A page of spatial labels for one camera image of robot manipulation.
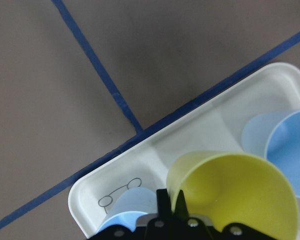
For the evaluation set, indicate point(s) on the yellow plastic cup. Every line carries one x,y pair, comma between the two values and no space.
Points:
235,187

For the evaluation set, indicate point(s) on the white compartment tray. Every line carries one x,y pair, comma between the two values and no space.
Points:
215,125

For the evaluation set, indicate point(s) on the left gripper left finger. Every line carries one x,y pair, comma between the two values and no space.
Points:
163,203

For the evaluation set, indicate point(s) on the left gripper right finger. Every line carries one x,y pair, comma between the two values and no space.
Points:
181,209

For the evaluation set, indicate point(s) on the blue plastic cup far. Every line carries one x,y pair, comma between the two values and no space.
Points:
131,204

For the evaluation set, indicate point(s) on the blue plastic cup near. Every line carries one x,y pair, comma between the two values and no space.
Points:
275,136

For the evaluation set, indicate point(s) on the blue plastic cup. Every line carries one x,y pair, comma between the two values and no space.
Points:
275,136
131,204

